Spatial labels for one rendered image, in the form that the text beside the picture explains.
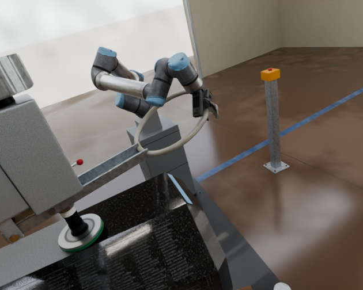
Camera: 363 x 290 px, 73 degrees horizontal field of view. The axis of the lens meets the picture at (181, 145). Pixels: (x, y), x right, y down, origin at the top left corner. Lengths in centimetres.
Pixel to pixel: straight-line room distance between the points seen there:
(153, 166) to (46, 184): 135
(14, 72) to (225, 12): 674
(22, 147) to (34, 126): 9
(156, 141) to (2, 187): 140
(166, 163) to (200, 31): 509
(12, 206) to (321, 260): 190
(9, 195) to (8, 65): 46
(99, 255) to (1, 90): 82
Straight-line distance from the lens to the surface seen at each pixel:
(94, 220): 137
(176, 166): 240
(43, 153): 105
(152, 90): 118
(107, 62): 164
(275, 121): 261
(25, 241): 164
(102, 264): 133
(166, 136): 223
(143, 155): 125
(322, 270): 210
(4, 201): 112
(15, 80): 101
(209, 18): 714
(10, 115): 101
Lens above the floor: 173
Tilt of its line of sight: 28 degrees down
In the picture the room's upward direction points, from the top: 15 degrees counter-clockwise
